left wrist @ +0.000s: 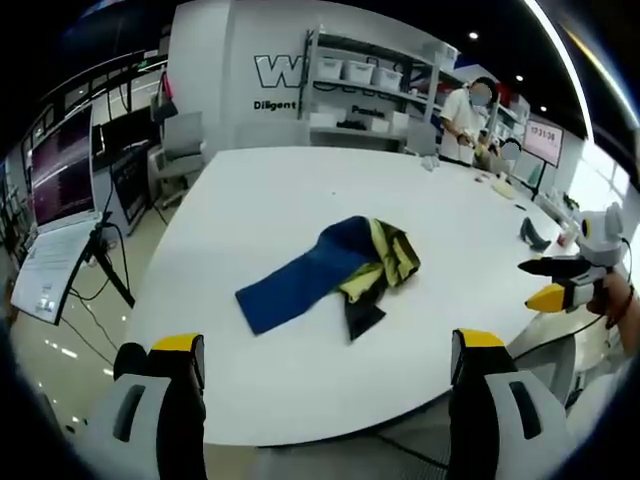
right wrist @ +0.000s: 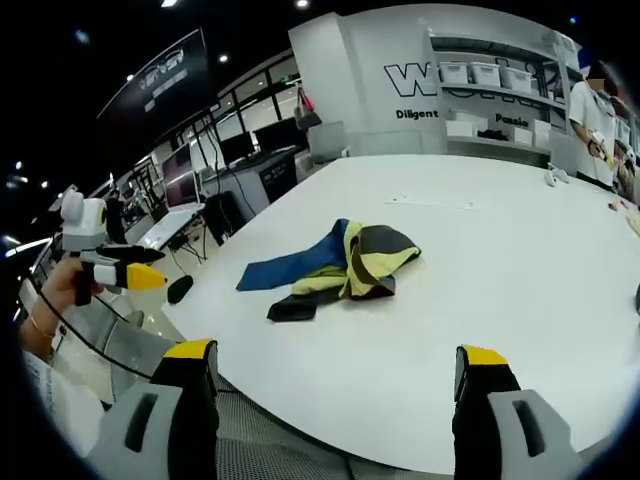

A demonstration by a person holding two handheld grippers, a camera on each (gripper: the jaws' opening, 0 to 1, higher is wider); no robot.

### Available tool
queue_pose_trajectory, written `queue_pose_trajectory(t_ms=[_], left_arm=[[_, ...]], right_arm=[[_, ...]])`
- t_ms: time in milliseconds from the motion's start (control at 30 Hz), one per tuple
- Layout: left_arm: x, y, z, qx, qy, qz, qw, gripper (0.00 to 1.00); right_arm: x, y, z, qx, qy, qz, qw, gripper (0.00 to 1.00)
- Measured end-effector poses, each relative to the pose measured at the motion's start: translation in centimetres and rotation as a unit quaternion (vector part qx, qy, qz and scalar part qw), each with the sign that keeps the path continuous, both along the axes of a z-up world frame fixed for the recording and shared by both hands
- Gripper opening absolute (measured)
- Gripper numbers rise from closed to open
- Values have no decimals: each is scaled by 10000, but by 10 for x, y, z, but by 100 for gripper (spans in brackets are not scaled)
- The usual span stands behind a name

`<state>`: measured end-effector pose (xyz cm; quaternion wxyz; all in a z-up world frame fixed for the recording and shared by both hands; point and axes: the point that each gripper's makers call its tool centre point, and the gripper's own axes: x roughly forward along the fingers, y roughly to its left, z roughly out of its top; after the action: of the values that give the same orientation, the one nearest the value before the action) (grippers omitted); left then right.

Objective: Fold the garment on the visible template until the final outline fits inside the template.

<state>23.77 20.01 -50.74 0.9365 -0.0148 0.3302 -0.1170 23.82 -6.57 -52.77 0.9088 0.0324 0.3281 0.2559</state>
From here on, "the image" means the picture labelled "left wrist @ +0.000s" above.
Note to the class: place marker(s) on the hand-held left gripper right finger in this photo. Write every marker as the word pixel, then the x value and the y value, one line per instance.
pixel 520 415

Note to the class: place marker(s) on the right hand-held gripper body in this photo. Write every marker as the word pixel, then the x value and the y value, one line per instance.
pixel 600 240

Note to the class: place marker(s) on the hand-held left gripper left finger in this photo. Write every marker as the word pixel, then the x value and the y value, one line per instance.
pixel 135 415

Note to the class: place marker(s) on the blue yellow black garment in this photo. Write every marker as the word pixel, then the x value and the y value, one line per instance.
pixel 320 270

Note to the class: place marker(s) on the person's right hand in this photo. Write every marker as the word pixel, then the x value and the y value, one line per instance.
pixel 612 297

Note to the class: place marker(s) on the black shoe-shaped object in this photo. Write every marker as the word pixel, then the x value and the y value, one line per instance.
pixel 534 237

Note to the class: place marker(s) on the black shoe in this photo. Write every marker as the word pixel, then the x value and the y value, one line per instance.
pixel 129 360

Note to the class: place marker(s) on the pale yellow object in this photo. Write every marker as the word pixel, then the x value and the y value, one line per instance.
pixel 502 187

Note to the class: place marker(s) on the black monitor tripod stand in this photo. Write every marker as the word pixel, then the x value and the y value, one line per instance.
pixel 107 260

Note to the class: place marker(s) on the white crumpled object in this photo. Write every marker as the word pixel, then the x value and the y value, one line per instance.
pixel 430 163

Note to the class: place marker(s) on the white screen monitor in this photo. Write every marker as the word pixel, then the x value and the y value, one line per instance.
pixel 47 270

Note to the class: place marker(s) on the white storage bin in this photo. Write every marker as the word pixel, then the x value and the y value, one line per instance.
pixel 387 77
pixel 330 67
pixel 360 72

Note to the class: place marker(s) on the grey metal shelf rack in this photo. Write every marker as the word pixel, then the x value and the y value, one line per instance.
pixel 365 90

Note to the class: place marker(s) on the large dark monitor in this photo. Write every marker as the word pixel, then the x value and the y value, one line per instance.
pixel 62 170

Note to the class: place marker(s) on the grey office chair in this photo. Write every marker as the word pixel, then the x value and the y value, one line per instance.
pixel 180 150

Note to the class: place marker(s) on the black framed monitor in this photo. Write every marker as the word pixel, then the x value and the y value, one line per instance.
pixel 125 140

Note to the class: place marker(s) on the dark hanging bag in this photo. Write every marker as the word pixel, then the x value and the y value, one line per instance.
pixel 165 102

